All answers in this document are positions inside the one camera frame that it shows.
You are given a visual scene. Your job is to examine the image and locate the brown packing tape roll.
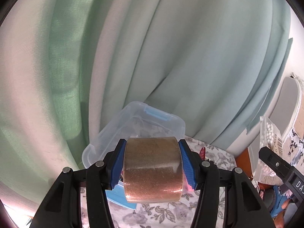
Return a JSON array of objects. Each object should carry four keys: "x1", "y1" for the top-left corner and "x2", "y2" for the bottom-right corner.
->
[{"x1": 122, "y1": 136, "x2": 184, "y2": 204}]

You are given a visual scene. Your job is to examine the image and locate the clear plastic storage box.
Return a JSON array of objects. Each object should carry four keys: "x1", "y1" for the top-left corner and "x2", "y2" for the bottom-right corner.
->
[{"x1": 82, "y1": 101, "x2": 186, "y2": 211}]

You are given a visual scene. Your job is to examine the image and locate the brown wooden cabinet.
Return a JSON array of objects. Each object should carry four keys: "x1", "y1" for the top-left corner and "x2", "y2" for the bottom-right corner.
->
[{"x1": 235, "y1": 147, "x2": 253, "y2": 178}]

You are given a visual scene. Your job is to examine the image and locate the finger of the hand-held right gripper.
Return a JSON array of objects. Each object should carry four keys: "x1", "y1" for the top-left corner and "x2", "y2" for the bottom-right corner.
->
[{"x1": 258, "y1": 146, "x2": 298, "y2": 190}]

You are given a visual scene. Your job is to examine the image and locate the pale green curtain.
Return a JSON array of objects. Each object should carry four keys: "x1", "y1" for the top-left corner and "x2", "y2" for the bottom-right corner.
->
[{"x1": 0, "y1": 0, "x2": 294, "y2": 195}]

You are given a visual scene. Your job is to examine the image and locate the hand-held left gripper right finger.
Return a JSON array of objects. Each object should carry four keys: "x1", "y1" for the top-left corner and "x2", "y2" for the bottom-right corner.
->
[{"x1": 178, "y1": 139, "x2": 273, "y2": 228}]

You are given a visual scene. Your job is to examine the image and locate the blue fabric item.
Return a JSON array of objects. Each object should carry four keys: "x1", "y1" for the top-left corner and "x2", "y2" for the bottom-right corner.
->
[{"x1": 271, "y1": 186, "x2": 289, "y2": 216}]

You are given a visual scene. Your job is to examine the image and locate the bag of white beads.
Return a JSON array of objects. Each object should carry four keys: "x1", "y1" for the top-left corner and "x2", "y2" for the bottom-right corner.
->
[{"x1": 259, "y1": 116, "x2": 287, "y2": 181}]

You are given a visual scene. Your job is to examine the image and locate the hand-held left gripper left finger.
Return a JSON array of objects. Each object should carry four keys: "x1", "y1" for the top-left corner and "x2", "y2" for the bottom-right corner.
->
[{"x1": 28, "y1": 138, "x2": 127, "y2": 228}]

